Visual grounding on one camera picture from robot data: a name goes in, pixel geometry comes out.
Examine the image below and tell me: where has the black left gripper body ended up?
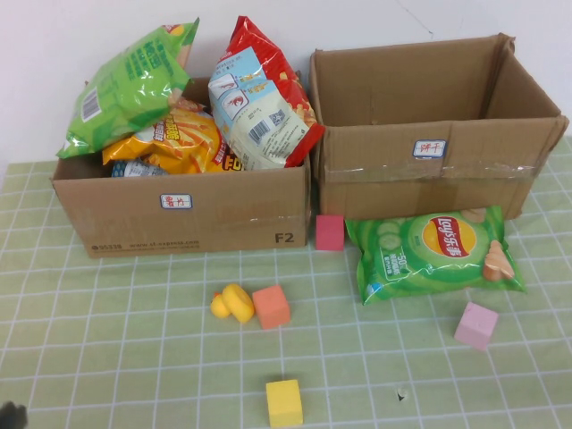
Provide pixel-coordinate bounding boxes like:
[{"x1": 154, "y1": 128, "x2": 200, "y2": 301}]
[{"x1": 0, "y1": 400, "x2": 29, "y2": 429}]

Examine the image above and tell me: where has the blue white snack bag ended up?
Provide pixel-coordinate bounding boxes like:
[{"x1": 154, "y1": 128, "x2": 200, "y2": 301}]
[{"x1": 110, "y1": 158, "x2": 171, "y2": 178}]

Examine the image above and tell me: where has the orange yellow fries snack bag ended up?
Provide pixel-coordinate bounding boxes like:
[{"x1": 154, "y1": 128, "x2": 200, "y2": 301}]
[{"x1": 102, "y1": 98, "x2": 245, "y2": 175}]

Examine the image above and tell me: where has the yellow rubber duck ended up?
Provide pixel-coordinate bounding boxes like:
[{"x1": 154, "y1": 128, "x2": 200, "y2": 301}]
[{"x1": 210, "y1": 283, "x2": 256, "y2": 324}]

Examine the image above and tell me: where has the white label with red writing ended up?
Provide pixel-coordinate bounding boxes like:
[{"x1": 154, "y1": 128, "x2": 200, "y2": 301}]
[
  {"x1": 413, "y1": 139, "x2": 447, "y2": 158},
  {"x1": 159, "y1": 193, "x2": 194, "y2": 210}
]

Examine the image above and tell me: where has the yellow foam cube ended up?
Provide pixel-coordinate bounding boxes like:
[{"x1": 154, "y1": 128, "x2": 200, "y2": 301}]
[{"x1": 265, "y1": 379, "x2": 304, "y2": 428}]

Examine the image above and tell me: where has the orange foam cube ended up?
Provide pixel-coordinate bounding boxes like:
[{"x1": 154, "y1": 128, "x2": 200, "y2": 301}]
[{"x1": 251, "y1": 284, "x2": 292, "y2": 331}]

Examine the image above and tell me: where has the cardboard box with F2 print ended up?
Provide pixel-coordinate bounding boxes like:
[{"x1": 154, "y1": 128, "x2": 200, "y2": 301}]
[{"x1": 49, "y1": 78, "x2": 313, "y2": 259}]

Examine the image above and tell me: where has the green chip bag with barcode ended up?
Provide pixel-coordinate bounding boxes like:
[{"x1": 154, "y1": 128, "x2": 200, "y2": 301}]
[{"x1": 56, "y1": 17, "x2": 202, "y2": 158}]

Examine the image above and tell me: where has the magenta foam cube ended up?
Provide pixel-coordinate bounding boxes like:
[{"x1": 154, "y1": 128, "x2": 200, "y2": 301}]
[{"x1": 315, "y1": 214, "x2": 346, "y2": 252}]

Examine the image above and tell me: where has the red shrimp cracker bag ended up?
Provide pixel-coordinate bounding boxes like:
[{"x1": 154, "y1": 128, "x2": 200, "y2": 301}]
[{"x1": 207, "y1": 15, "x2": 326, "y2": 172}]

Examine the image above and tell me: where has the taped open cardboard box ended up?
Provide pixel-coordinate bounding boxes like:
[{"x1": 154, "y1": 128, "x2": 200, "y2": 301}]
[{"x1": 307, "y1": 32, "x2": 571, "y2": 221}]

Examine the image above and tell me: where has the green Lay's cucumber chip bag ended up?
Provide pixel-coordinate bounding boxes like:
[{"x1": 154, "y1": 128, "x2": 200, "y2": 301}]
[{"x1": 343, "y1": 205, "x2": 528, "y2": 307}]

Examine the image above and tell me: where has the light pink foam cube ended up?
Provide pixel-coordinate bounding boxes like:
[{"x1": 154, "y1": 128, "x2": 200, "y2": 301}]
[{"x1": 453, "y1": 301, "x2": 500, "y2": 351}]

